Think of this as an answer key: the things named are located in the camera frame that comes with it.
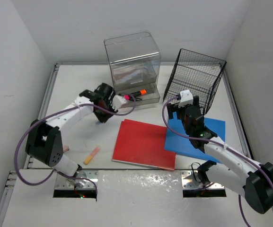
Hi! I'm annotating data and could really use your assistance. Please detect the pink highlighter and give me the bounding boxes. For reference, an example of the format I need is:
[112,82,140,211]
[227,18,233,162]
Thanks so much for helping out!
[123,95,142,102]

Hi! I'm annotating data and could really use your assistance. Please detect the orange highlighter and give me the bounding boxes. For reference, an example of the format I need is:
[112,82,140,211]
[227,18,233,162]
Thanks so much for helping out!
[131,89,147,97]

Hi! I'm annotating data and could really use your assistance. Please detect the yellow highlighter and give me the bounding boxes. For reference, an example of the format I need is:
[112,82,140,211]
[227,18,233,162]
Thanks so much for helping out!
[83,146,101,165]

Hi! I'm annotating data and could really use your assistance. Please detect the clear plastic drawer unit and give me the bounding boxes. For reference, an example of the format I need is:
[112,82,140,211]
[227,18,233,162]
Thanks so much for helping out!
[104,31,161,105]

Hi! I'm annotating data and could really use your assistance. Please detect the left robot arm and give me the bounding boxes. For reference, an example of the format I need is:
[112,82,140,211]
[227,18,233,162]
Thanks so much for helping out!
[25,83,117,177]

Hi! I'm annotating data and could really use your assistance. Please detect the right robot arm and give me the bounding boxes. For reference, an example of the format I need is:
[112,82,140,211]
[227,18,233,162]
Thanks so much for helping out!
[162,94,273,214]

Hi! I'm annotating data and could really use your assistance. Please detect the blue folder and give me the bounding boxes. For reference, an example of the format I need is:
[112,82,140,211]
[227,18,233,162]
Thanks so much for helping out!
[164,113,226,163]

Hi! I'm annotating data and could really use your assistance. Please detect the red folder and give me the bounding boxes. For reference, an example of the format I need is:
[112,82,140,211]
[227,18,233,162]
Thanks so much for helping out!
[112,119,176,171]

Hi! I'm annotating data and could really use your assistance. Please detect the pink eraser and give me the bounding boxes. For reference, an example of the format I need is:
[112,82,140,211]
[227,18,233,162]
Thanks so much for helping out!
[63,145,70,153]

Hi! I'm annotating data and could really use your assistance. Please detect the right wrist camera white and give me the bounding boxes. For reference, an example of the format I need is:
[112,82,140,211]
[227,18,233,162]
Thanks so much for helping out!
[178,89,194,108]

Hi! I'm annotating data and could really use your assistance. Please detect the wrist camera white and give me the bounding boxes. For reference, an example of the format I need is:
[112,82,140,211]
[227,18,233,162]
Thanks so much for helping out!
[112,95,128,110]
[178,89,194,108]

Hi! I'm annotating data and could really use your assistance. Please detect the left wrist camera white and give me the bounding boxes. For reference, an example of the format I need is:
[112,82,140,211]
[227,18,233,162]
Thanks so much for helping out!
[112,95,128,110]

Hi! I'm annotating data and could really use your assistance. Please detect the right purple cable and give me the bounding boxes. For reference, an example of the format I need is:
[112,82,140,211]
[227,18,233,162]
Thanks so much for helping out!
[162,94,273,227]

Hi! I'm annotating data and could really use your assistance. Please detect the purple cable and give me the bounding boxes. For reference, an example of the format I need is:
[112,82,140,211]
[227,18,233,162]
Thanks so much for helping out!
[13,94,137,186]
[162,94,273,227]

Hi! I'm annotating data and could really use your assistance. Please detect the black wire mesh rack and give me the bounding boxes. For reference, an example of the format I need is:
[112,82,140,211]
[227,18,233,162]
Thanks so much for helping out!
[163,48,227,114]

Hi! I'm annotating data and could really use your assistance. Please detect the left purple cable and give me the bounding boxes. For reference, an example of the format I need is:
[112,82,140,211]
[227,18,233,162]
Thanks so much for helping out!
[13,94,137,186]

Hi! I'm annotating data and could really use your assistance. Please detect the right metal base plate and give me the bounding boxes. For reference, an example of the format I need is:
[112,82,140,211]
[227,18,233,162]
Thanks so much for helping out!
[180,169,225,191]

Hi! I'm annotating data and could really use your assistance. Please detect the metal base plate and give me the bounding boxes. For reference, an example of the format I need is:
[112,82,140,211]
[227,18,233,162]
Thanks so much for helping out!
[180,169,225,191]
[54,169,98,190]

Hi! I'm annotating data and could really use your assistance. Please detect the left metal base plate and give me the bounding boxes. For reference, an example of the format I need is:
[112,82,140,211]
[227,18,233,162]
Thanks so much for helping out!
[54,169,98,190]

